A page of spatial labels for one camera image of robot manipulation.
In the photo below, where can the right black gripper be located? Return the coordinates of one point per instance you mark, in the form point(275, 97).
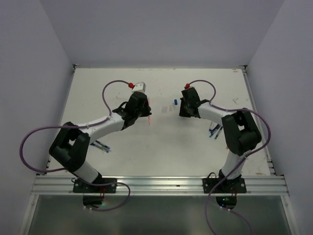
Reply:
point(182, 112)

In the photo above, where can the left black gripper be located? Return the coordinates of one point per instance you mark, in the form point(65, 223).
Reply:
point(146, 112)

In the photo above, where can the purple pen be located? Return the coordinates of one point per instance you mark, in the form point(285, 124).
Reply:
point(212, 131)

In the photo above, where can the dark blue pen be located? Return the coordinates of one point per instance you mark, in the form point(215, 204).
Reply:
point(98, 143)

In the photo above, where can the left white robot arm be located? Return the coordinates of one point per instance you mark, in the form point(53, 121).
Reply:
point(71, 145)

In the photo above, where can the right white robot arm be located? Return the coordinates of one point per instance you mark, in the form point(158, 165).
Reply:
point(240, 130)

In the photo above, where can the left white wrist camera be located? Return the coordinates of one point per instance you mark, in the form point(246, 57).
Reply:
point(139, 87)

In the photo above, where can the aluminium right side rail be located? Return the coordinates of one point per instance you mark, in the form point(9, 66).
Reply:
point(259, 163)

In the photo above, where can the aluminium rail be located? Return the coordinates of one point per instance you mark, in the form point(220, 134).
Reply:
point(162, 186)
point(259, 163)

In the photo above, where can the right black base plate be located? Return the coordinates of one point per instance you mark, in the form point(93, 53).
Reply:
point(227, 186)

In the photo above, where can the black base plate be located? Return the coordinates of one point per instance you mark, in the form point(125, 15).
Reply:
point(227, 186)
point(99, 185)

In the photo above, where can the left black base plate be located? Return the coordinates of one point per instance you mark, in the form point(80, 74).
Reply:
point(99, 185)

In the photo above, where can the aluminium front rail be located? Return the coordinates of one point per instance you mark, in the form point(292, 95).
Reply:
point(162, 186)

